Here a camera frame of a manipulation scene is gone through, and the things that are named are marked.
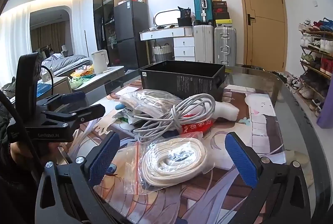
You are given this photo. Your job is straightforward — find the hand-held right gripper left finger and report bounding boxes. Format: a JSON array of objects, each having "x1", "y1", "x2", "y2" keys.
[{"x1": 35, "y1": 132, "x2": 123, "y2": 224}]

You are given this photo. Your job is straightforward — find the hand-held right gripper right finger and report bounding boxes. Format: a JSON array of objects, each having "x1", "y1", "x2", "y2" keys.
[{"x1": 224, "y1": 132, "x2": 313, "y2": 224}]

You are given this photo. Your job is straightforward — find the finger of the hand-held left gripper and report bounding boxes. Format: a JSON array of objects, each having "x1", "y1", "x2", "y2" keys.
[
  {"x1": 36, "y1": 91, "x2": 87, "y2": 110},
  {"x1": 42, "y1": 104, "x2": 106, "y2": 129}
]

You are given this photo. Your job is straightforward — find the white foam block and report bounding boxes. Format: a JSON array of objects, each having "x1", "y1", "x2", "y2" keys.
[{"x1": 207, "y1": 102, "x2": 240, "y2": 122}]

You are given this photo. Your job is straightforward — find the red and white packet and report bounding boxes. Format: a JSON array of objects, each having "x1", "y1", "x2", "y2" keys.
[{"x1": 180, "y1": 120, "x2": 214, "y2": 136}]

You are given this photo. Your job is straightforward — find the white cable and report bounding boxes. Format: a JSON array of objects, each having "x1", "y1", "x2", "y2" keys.
[{"x1": 117, "y1": 90, "x2": 180, "y2": 116}]

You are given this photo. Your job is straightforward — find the white rope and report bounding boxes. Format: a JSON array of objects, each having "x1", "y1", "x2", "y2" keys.
[{"x1": 120, "y1": 133, "x2": 216, "y2": 194}]

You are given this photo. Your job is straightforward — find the grey cable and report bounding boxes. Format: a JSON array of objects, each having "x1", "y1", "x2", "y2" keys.
[{"x1": 133, "y1": 93, "x2": 217, "y2": 142}]

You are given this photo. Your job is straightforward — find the black cardboard box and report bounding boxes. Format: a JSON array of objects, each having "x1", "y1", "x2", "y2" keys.
[{"x1": 139, "y1": 60, "x2": 226, "y2": 98}]

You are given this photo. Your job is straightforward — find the person's left forearm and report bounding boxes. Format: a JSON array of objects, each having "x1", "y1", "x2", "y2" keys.
[{"x1": 0, "y1": 99, "x2": 39, "y2": 224}]

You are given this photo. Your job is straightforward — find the person's left hand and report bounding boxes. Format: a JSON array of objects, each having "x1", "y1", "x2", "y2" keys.
[{"x1": 10, "y1": 142, "x2": 30, "y2": 161}]

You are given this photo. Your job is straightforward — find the green jacket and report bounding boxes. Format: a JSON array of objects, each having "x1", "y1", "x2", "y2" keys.
[{"x1": 1, "y1": 77, "x2": 16, "y2": 97}]

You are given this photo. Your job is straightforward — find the pile of colourful clothes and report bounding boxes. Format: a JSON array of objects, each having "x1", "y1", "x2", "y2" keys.
[{"x1": 69, "y1": 64, "x2": 94, "y2": 89}]

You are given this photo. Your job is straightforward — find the bed with grey blanket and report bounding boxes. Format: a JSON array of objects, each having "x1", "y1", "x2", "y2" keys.
[{"x1": 39, "y1": 54, "x2": 91, "y2": 76}]

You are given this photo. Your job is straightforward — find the white electric kettle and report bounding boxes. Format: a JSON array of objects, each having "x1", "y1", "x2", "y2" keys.
[{"x1": 91, "y1": 49, "x2": 109, "y2": 74}]

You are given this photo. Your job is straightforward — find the white curtain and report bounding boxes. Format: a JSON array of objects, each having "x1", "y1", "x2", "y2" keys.
[{"x1": 0, "y1": 3, "x2": 32, "y2": 89}]

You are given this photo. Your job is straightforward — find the white side table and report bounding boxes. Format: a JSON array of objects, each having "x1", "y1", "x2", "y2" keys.
[{"x1": 70, "y1": 65, "x2": 125, "y2": 89}]

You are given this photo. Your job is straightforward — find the dark blue pouch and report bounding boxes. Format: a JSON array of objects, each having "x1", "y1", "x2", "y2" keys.
[{"x1": 156, "y1": 129, "x2": 183, "y2": 140}]

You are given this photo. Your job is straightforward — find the black fridge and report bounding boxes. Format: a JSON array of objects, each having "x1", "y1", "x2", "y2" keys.
[{"x1": 113, "y1": 0, "x2": 149, "y2": 71}]

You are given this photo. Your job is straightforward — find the scattered sneakers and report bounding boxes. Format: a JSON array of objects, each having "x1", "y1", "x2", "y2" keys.
[{"x1": 271, "y1": 71, "x2": 302, "y2": 92}]

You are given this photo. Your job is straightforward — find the woven laundry basket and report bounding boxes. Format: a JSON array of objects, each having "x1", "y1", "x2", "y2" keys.
[{"x1": 153, "y1": 43, "x2": 174, "y2": 63}]

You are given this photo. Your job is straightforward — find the silver suitcase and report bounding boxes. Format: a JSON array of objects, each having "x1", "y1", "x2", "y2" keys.
[{"x1": 213, "y1": 26, "x2": 237, "y2": 66}]

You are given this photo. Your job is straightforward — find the white dresser with drawers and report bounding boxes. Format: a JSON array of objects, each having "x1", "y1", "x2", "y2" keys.
[{"x1": 139, "y1": 27, "x2": 195, "y2": 62}]

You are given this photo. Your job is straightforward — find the oval mirror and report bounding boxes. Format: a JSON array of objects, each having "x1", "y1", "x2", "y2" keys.
[{"x1": 153, "y1": 9, "x2": 184, "y2": 28}]

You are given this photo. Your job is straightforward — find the white suitcase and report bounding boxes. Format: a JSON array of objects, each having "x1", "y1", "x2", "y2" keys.
[{"x1": 193, "y1": 24, "x2": 215, "y2": 63}]

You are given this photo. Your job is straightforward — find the shoe rack with sneakers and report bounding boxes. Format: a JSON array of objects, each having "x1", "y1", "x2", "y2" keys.
[{"x1": 298, "y1": 19, "x2": 333, "y2": 118}]

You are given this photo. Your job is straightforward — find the wooden door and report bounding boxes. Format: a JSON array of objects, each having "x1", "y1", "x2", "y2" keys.
[{"x1": 235, "y1": 0, "x2": 288, "y2": 72}]

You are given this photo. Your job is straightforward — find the black bag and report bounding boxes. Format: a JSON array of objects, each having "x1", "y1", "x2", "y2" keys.
[{"x1": 177, "y1": 6, "x2": 194, "y2": 27}]

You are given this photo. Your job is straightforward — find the stack of shoe boxes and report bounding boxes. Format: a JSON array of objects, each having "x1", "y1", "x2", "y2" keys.
[{"x1": 212, "y1": 0, "x2": 231, "y2": 27}]

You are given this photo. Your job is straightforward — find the teal suitcase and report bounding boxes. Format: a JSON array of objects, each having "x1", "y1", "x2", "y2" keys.
[{"x1": 193, "y1": 0, "x2": 214, "y2": 25}]

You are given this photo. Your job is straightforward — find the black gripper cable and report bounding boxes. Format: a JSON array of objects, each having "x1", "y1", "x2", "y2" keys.
[{"x1": 0, "y1": 65, "x2": 55, "y2": 178}]

